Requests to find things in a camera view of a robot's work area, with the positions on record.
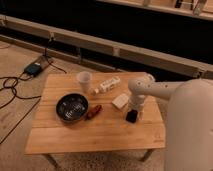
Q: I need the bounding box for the white plastic bottle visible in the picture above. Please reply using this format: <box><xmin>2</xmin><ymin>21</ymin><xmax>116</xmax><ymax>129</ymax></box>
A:
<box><xmin>93</xmin><ymin>76</ymin><xmax>120</xmax><ymax>94</ymax></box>

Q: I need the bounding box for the dark round bowl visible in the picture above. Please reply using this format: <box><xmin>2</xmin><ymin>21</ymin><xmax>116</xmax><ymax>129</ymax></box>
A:
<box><xmin>56</xmin><ymin>93</ymin><xmax>89</xmax><ymax>123</ymax></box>

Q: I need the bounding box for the brown red small object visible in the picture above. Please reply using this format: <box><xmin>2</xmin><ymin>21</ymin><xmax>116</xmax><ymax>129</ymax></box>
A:
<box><xmin>86</xmin><ymin>105</ymin><xmax>102</xmax><ymax>119</ymax></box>

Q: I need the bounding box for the black floor cable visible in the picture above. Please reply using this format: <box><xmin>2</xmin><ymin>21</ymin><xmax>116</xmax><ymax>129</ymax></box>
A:
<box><xmin>0</xmin><ymin>39</ymin><xmax>68</xmax><ymax>145</ymax></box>

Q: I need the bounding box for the black eraser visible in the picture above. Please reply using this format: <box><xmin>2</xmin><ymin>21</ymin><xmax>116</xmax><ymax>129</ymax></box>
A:
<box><xmin>126</xmin><ymin>110</ymin><xmax>138</xmax><ymax>123</ymax></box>

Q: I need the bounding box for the dark power adapter box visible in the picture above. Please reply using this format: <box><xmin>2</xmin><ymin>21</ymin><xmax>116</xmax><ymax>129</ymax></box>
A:
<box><xmin>24</xmin><ymin>63</ymin><xmax>42</xmax><ymax>76</ymax></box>

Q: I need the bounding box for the wooden table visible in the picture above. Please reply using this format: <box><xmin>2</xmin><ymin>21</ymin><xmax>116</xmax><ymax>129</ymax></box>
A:
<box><xmin>25</xmin><ymin>72</ymin><xmax>165</xmax><ymax>154</ymax></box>

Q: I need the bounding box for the white rectangular block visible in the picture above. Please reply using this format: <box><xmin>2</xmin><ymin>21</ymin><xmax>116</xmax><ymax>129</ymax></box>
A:
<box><xmin>112</xmin><ymin>93</ymin><xmax>129</xmax><ymax>109</ymax></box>

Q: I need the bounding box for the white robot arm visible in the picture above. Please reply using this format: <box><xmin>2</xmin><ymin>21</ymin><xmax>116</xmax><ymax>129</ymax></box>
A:
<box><xmin>128</xmin><ymin>75</ymin><xmax>213</xmax><ymax>171</ymax></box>

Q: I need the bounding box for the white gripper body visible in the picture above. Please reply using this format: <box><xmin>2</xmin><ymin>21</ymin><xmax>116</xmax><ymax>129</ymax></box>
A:
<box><xmin>129</xmin><ymin>94</ymin><xmax>146</xmax><ymax>113</ymax></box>

